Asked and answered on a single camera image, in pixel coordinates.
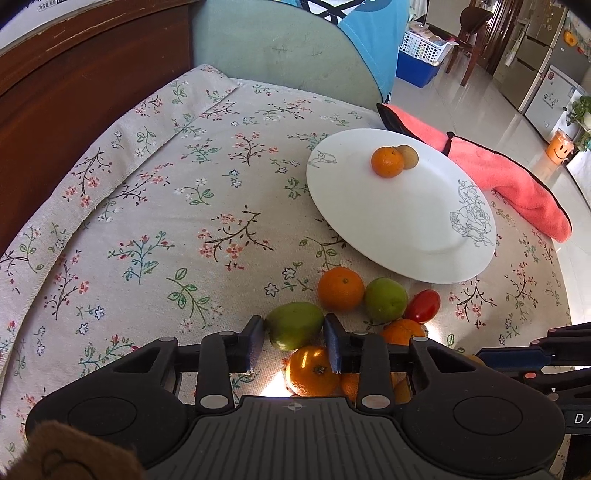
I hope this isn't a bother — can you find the orange tangerine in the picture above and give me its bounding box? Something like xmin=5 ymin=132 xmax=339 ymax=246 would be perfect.
xmin=284 ymin=346 xmax=339 ymax=397
xmin=341 ymin=372 xmax=412 ymax=405
xmin=381 ymin=319 xmax=427 ymax=346
xmin=317 ymin=267 xmax=365 ymax=313

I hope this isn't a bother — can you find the green jujube fruit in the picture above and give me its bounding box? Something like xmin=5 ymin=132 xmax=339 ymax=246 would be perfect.
xmin=264 ymin=302 xmax=324 ymax=351
xmin=363 ymin=277 xmax=408 ymax=326

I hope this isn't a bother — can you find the red cherry tomato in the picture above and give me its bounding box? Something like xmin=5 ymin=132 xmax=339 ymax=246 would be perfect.
xmin=404 ymin=289 xmax=441 ymax=324

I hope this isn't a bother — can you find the floral tablecloth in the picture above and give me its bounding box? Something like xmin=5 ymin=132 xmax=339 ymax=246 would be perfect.
xmin=0 ymin=63 xmax=574 ymax=467

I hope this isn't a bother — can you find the white floral plate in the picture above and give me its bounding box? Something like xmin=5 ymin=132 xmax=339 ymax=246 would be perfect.
xmin=307 ymin=128 xmax=497 ymax=284

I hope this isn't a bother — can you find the pink towel black trim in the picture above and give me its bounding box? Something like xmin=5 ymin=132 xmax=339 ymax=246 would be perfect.
xmin=377 ymin=104 xmax=572 ymax=243

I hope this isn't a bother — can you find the brown plush sleeve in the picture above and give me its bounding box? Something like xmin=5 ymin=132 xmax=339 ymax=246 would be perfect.
xmin=1 ymin=421 xmax=146 ymax=480

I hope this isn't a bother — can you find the orange on plate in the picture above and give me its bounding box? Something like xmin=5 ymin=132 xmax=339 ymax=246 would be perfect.
xmin=370 ymin=146 xmax=404 ymax=178

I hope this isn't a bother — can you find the brown longan fruit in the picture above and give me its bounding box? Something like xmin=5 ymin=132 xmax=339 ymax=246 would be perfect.
xmin=396 ymin=145 xmax=419 ymax=170

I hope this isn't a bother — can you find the orange smiley bucket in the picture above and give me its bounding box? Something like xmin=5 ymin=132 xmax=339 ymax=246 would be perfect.
xmin=545 ymin=129 xmax=575 ymax=165

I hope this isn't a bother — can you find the white small cabinet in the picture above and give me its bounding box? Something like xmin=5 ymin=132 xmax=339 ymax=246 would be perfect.
xmin=525 ymin=66 xmax=586 ymax=142

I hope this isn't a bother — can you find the potted green plant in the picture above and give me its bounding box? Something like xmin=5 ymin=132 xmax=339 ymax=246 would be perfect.
xmin=567 ymin=95 xmax=591 ymax=152

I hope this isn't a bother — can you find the blue plastic bin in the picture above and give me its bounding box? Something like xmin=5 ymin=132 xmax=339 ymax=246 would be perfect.
xmin=396 ymin=51 xmax=441 ymax=88

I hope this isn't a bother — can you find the white plastic basket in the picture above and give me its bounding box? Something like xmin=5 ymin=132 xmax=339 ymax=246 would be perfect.
xmin=399 ymin=22 xmax=458 ymax=66

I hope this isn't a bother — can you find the dark wooden headboard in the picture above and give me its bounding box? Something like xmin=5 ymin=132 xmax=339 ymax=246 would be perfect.
xmin=1 ymin=1 xmax=201 ymax=248

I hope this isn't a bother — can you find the grey refrigerator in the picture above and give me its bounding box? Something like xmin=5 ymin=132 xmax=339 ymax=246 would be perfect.
xmin=494 ymin=1 xmax=588 ymax=113

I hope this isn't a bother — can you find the green sofa cushion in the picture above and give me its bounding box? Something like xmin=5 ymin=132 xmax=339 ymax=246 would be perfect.
xmin=191 ymin=0 xmax=382 ymax=110

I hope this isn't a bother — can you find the blue printed pillow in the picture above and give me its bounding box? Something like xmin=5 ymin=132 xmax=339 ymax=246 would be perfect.
xmin=284 ymin=0 xmax=411 ymax=100

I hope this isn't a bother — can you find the wooden chair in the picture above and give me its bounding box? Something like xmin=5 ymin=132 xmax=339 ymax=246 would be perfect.
xmin=446 ymin=1 xmax=493 ymax=87

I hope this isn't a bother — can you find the white milk carton box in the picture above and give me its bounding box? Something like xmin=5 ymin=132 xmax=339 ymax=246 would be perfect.
xmin=0 ymin=0 xmax=102 ymax=49

